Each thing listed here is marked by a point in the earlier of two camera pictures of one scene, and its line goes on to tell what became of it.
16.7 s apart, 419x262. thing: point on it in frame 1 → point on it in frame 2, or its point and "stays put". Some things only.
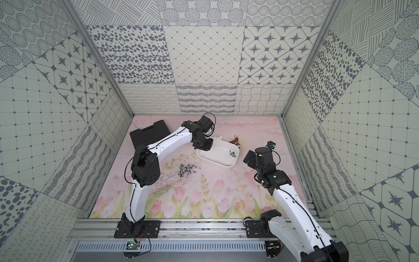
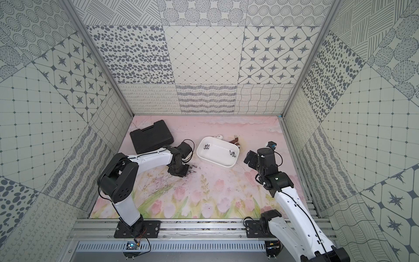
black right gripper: [252, 162] stays put
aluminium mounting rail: [180, 231] stays put
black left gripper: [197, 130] → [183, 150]
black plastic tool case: [150, 135] stays put
